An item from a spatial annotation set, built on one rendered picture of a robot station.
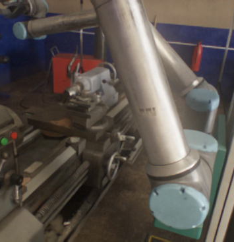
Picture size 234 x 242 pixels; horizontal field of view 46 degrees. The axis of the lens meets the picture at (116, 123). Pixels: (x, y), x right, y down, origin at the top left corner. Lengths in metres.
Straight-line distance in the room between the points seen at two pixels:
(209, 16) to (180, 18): 0.52
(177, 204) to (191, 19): 5.08
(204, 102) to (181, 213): 0.67
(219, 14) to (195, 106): 4.38
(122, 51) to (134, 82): 0.08
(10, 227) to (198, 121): 0.96
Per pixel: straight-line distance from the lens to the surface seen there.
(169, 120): 0.67
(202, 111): 1.30
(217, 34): 5.61
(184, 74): 1.47
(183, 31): 5.67
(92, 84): 2.25
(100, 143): 1.85
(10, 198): 1.35
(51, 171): 1.65
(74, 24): 1.47
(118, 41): 0.64
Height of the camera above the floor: 1.77
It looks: 25 degrees down
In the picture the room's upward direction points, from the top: 4 degrees clockwise
